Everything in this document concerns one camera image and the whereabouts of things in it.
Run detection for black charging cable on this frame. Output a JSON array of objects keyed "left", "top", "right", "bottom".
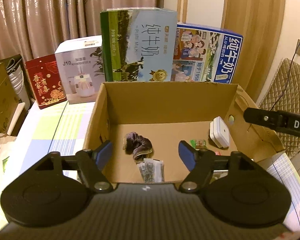
[{"left": 269, "top": 44, "right": 300, "bottom": 111}]

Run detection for stack of white buckets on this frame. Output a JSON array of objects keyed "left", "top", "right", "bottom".
[{"left": 6, "top": 64, "right": 31, "bottom": 111}]

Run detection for beige curtains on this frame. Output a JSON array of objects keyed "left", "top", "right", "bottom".
[{"left": 0, "top": 0, "right": 165, "bottom": 64}]

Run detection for clear sachet packet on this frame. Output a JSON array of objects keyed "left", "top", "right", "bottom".
[{"left": 137, "top": 158, "right": 165, "bottom": 183}]

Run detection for white humidifier box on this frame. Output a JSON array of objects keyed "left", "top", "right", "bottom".
[{"left": 54, "top": 35, "right": 106, "bottom": 105}]

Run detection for white power adapter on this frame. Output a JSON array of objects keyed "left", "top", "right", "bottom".
[{"left": 209, "top": 116, "right": 231, "bottom": 149}]

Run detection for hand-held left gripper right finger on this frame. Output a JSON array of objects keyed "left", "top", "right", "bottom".
[{"left": 179, "top": 141, "right": 273, "bottom": 194}]

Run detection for brown velvet scrunchie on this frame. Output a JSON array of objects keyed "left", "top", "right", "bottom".
[{"left": 124, "top": 131, "right": 154, "bottom": 161}]

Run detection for green milk carton box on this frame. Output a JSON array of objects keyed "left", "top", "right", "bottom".
[{"left": 100, "top": 7, "right": 178, "bottom": 82}]

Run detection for checkered tablecloth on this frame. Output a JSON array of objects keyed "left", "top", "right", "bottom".
[{"left": 0, "top": 101, "right": 300, "bottom": 233}]

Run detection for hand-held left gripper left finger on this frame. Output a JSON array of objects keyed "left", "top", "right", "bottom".
[{"left": 17, "top": 141, "right": 113, "bottom": 194}]

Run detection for printed brown cardboard carton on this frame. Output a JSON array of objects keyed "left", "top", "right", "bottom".
[{"left": 0, "top": 62, "right": 22, "bottom": 135}]

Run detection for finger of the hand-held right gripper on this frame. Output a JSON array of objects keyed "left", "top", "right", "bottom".
[{"left": 243, "top": 107, "right": 288, "bottom": 132}]

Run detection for wooden sticks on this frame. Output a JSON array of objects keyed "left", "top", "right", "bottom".
[{"left": 178, "top": 0, "right": 189, "bottom": 25}]

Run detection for blue milk carton box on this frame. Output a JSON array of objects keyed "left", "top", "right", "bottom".
[{"left": 172, "top": 22, "right": 244, "bottom": 84}]

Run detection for chair with quilted cover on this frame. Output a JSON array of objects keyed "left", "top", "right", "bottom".
[{"left": 256, "top": 58, "right": 300, "bottom": 160}]

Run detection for brown cardboard box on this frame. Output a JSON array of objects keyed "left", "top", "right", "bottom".
[{"left": 83, "top": 81, "right": 286, "bottom": 184}]

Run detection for green candy wrapper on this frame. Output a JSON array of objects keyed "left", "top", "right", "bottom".
[{"left": 190, "top": 139, "right": 207, "bottom": 151}]

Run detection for red gift box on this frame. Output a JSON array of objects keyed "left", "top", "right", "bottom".
[{"left": 25, "top": 54, "right": 67, "bottom": 110}]

